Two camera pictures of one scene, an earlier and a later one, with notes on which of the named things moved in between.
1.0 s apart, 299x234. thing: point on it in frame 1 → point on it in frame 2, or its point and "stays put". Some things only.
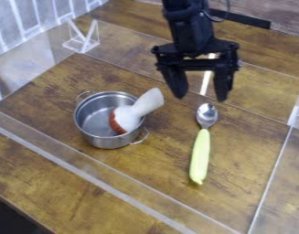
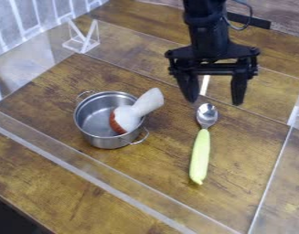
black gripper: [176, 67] → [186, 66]
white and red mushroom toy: [126, 117] stays put
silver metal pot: [93, 118] stays put
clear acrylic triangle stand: [82, 42] stays put
